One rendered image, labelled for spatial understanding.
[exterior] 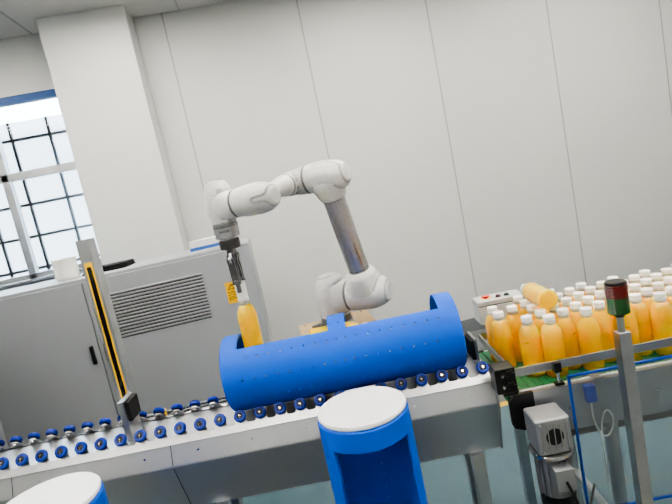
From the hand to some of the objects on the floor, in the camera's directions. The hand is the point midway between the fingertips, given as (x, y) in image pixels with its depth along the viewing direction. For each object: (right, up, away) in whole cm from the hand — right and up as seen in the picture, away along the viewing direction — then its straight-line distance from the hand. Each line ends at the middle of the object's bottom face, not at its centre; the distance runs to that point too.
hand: (241, 291), depth 190 cm
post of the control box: (+127, -111, +47) cm, 175 cm away
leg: (+101, -121, +12) cm, 158 cm away
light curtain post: (-39, -145, +54) cm, 160 cm away
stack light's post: (+145, -116, -18) cm, 187 cm away
